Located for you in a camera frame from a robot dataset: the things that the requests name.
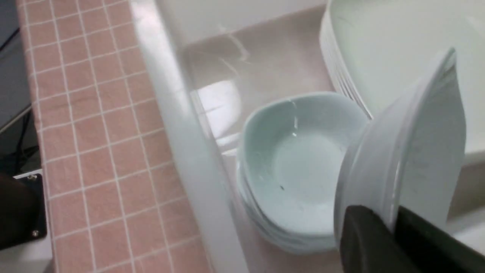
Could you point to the stack of white bowls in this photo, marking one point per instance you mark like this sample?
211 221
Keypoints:
289 157

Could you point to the large white plastic tub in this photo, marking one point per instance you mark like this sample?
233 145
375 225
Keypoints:
212 64

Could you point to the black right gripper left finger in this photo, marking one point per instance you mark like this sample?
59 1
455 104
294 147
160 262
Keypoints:
367 246

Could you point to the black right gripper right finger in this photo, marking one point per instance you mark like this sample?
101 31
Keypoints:
431 250

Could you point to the black object at corner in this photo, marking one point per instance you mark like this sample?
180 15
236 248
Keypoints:
23 217

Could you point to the pink checkered tablecloth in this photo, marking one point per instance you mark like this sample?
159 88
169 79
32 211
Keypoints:
115 199

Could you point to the stack of white square plates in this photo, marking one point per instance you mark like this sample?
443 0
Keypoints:
386 45

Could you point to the small white sauce bowl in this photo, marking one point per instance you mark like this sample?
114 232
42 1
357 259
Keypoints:
411 154

